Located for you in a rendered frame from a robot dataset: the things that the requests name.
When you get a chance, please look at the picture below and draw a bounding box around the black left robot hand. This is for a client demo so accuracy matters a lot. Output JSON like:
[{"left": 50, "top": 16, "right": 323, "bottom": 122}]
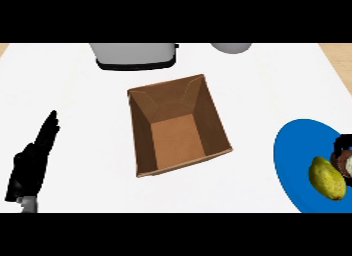
[{"left": 3, "top": 109, "right": 62, "bottom": 203}]

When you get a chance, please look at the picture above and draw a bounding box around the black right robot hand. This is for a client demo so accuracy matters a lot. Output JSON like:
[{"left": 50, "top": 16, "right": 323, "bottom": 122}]
[{"left": 329, "top": 133, "right": 352, "bottom": 195}]

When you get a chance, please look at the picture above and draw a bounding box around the brown cupcake with cream frosting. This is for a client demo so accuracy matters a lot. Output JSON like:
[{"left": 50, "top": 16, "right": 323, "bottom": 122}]
[{"left": 334, "top": 149, "right": 352, "bottom": 179}]

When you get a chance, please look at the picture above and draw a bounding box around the blue plate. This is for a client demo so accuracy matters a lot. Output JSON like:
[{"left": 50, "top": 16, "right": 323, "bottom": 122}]
[{"left": 273, "top": 118, "right": 352, "bottom": 214}]

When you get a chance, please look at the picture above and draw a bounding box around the brown cardboard box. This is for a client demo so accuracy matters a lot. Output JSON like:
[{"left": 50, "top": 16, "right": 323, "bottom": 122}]
[{"left": 125, "top": 73, "right": 233, "bottom": 179}]

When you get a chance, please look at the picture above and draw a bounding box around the yellow-green pear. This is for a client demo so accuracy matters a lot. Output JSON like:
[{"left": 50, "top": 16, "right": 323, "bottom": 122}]
[{"left": 307, "top": 156, "right": 348, "bottom": 201}]

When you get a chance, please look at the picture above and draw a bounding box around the grey rounded object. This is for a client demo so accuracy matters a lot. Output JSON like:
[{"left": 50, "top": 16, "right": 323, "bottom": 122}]
[{"left": 210, "top": 43, "right": 254, "bottom": 55}]

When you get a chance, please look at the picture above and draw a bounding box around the grey toaster with black base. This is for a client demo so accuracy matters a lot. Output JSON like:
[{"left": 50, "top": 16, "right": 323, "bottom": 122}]
[{"left": 89, "top": 43, "right": 180, "bottom": 71}]

